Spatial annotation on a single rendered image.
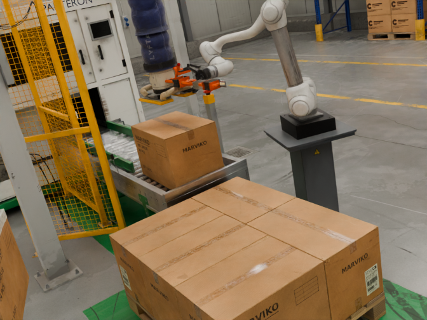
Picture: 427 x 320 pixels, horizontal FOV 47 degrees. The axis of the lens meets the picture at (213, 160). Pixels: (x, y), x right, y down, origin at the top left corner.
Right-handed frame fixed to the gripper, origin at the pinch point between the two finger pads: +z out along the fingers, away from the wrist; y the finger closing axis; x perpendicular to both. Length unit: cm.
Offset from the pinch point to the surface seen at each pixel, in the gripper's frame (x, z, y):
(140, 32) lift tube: 22.7, 11.0, -35.0
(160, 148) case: 7.8, 23.7, 41.0
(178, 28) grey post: 270, -166, -9
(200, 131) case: -5.1, -2.5, 35.1
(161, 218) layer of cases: -25, 50, 72
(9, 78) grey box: 58, 93, -24
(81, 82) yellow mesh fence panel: 67, 44, -7
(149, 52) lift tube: 21.0, 8.8, -21.4
